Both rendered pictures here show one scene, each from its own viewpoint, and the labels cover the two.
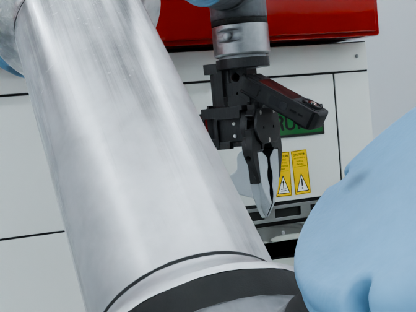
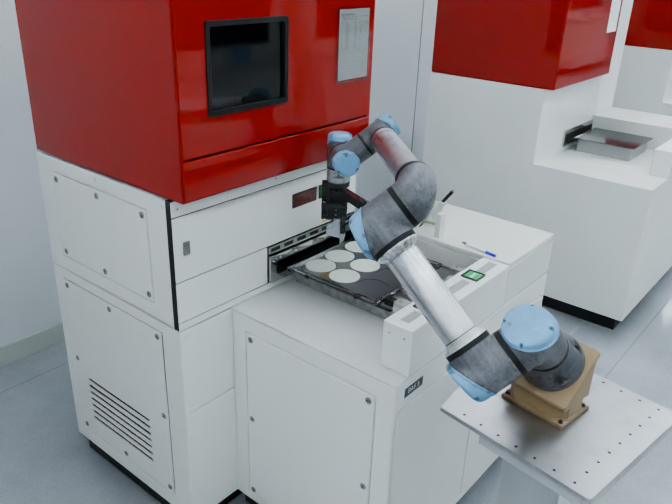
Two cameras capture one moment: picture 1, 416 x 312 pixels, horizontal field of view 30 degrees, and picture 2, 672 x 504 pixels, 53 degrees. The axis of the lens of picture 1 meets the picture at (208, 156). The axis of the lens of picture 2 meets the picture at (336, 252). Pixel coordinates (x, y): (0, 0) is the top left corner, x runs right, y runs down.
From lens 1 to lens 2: 1.40 m
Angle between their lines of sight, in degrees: 36
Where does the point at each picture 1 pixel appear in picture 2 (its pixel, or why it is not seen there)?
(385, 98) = not seen: hidden behind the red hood
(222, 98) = (329, 197)
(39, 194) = (245, 239)
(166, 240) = (465, 326)
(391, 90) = not seen: hidden behind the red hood
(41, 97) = (417, 287)
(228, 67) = (337, 188)
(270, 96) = (351, 199)
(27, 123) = (243, 209)
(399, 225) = (523, 335)
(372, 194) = (515, 328)
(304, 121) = not seen: hidden behind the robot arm
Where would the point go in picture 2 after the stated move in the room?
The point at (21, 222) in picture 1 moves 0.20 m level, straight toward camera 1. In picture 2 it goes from (238, 252) to (280, 275)
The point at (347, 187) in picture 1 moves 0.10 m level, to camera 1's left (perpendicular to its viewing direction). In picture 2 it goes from (508, 324) to (473, 335)
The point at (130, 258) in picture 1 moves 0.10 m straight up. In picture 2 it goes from (460, 329) to (465, 291)
